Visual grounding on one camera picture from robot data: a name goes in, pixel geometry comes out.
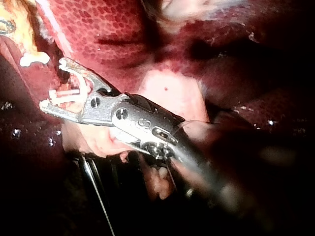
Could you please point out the dark right arm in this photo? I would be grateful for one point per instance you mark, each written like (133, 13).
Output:
(221, 172)

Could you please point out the white clip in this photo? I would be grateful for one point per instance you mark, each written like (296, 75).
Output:
(32, 59)
(70, 98)

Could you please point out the right arm instrument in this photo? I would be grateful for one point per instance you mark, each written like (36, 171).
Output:
(137, 118)

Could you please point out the dark red liver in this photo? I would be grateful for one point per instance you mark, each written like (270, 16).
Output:
(103, 32)

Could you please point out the right arm instrument jaw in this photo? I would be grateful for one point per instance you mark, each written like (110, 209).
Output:
(83, 71)
(64, 113)

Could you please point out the gallbladder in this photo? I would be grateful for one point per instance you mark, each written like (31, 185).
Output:
(21, 24)

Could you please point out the left arm instrument jaw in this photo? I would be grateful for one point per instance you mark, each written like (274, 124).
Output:
(7, 26)

